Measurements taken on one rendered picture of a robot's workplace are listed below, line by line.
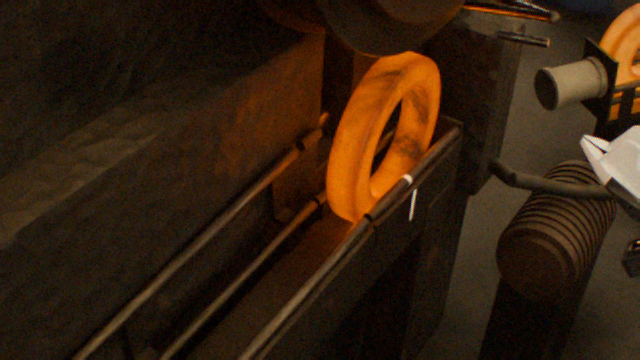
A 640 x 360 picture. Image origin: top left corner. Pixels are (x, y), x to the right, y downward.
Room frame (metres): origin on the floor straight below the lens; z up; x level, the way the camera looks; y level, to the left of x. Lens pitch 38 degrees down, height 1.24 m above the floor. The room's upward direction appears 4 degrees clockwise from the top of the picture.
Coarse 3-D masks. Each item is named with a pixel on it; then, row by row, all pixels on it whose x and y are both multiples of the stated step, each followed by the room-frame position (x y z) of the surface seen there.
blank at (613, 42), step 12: (624, 12) 1.04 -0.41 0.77; (636, 12) 1.03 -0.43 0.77; (612, 24) 1.03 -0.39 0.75; (624, 24) 1.02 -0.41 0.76; (636, 24) 1.01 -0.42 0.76; (612, 36) 1.02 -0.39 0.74; (624, 36) 1.01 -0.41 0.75; (636, 36) 1.02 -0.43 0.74; (612, 48) 1.01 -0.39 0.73; (624, 48) 1.01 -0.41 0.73; (636, 48) 1.02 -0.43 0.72; (624, 60) 1.01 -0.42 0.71; (624, 72) 1.01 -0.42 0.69; (636, 72) 1.04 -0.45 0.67
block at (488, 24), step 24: (456, 24) 0.89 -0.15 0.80; (480, 24) 0.89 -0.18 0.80; (504, 24) 0.90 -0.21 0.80; (432, 48) 0.90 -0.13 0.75; (456, 48) 0.89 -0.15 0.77; (480, 48) 0.87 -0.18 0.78; (504, 48) 0.86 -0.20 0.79; (456, 72) 0.88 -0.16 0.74; (480, 72) 0.87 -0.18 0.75; (504, 72) 0.87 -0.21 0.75; (456, 96) 0.88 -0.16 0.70; (480, 96) 0.86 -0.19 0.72; (504, 96) 0.88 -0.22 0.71; (480, 120) 0.86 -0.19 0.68; (504, 120) 0.90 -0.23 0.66; (480, 144) 0.86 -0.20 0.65; (480, 168) 0.86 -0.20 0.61
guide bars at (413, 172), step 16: (448, 144) 0.77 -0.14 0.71; (432, 160) 0.73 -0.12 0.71; (416, 176) 0.70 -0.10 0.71; (400, 192) 0.68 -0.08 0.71; (384, 208) 0.65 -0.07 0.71; (368, 224) 0.62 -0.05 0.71; (352, 240) 0.60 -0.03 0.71; (336, 256) 0.58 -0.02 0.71; (320, 272) 0.56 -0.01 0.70; (304, 288) 0.54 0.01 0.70; (288, 304) 0.52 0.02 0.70; (272, 320) 0.50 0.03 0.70; (256, 336) 0.48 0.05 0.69; (272, 336) 0.50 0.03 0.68; (240, 352) 0.47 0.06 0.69; (256, 352) 0.47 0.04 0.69
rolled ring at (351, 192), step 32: (384, 64) 0.70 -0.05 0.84; (416, 64) 0.71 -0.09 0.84; (352, 96) 0.67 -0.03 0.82; (384, 96) 0.66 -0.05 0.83; (416, 96) 0.75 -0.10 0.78; (352, 128) 0.65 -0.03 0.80; (416, 128) 0.76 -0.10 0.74; (352, 160) 0.63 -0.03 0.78; (384, 160) 0.74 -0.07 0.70; (416, 160) 0.74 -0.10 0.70; (352, 192) 0.62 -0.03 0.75; (384, 192) 0.70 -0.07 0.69
